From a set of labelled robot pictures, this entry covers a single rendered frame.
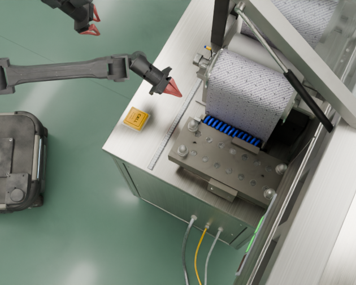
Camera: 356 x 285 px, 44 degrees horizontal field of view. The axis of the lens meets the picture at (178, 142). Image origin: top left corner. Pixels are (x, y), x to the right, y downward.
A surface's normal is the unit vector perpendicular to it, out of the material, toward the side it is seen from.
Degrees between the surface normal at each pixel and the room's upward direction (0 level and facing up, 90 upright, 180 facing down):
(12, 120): 0
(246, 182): 0
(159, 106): 0
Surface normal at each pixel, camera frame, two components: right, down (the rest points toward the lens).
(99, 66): 0.19, 0.40
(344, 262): -0.02, -0.32
